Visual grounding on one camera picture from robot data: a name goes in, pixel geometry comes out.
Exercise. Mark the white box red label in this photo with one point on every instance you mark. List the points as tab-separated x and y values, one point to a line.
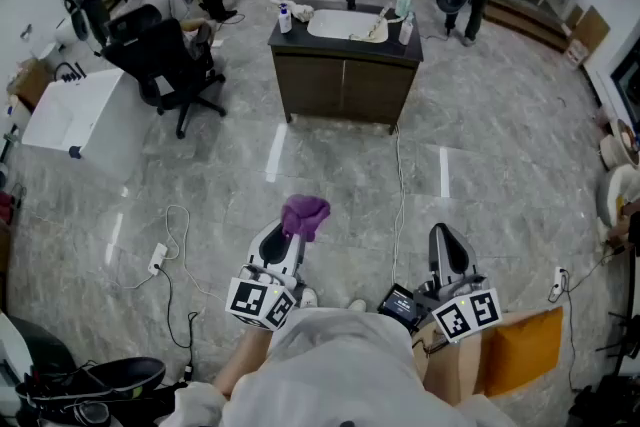
577	52

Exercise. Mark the white power strip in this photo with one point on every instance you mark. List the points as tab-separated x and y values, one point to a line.
559	282
157	257

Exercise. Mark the person's right white shoe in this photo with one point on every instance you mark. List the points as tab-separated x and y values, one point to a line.
357	304

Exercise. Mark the person's white shirt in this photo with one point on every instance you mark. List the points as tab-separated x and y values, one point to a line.
340	365

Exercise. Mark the white round ceramic basin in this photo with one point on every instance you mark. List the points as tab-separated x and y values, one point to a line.
612	152
612	195

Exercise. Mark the person's left forearm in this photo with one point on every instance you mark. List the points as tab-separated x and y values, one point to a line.
245	355

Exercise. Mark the white sink basin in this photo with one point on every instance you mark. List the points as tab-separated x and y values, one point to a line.
340	25

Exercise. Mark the person's right forearm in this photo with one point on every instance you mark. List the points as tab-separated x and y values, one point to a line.
450	370

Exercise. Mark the pink pump bottle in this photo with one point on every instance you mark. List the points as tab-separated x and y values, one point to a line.
405	32

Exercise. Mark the person's white shoe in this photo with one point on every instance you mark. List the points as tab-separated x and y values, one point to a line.
357	304
310	299

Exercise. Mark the cardboard box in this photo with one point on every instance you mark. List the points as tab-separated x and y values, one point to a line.
590	27
32	82

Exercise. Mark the person's left white shoe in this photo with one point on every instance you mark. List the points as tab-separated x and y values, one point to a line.
310	299

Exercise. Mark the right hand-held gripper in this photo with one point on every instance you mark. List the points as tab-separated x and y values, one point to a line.
465	315

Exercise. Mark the black office chair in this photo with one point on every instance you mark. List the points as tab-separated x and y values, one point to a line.
155	60

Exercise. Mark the purple cloth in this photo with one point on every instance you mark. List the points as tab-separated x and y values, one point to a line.
305	212

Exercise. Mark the dark wooden sink cabinet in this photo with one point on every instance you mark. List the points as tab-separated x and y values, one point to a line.
290	40

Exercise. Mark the white bathtub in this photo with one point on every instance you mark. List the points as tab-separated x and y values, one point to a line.
100	110

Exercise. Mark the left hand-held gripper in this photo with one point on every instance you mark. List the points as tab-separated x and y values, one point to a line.
250	300

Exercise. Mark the white pump bottle blue cap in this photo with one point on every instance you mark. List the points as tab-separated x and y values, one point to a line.
285	22

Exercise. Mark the dark green bin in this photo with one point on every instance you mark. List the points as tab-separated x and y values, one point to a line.
40	350

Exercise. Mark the wooden platform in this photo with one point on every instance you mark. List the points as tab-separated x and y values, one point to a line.
520	22

